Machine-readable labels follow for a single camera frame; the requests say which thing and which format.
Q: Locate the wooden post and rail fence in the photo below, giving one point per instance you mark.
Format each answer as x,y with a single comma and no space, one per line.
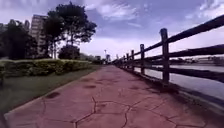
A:
165,56

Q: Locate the low trimmed hedge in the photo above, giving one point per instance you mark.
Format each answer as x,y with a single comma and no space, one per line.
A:
43,67

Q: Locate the grass strip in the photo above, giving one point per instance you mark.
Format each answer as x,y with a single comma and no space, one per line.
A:
30,88

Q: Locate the tall dark trees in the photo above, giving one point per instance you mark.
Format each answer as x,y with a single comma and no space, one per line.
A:
71,23

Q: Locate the pale water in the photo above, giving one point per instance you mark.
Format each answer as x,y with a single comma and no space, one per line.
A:
200,84

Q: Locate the narrow tall building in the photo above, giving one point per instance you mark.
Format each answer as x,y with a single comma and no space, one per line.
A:
37,30

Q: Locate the round dark bush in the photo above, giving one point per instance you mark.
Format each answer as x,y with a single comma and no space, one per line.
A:
69,52

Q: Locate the red stone paved path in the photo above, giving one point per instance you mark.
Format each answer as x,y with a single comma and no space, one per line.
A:
110,96

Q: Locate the dark tree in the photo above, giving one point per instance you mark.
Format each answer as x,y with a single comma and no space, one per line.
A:
15,43

